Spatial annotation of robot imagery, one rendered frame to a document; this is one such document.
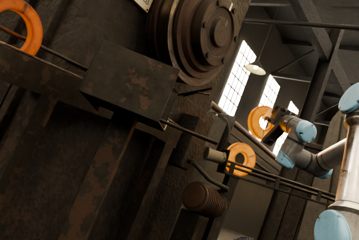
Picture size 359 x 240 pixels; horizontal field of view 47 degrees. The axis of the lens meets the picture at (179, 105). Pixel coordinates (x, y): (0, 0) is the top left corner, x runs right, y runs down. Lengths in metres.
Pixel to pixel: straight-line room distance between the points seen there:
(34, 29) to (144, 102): 0.42
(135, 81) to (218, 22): 0.77
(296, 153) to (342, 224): 0.51
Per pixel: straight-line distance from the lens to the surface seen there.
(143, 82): 0.98
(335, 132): 4.34
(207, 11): 1.63
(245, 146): 1.94
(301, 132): 1.59
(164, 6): 1.63
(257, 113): 1.86
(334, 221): 1.18
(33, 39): 1.24
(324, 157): 1.63
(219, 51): 1.74
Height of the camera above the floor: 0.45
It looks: 12 degrees up
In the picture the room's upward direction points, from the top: 22 degrees clockwise
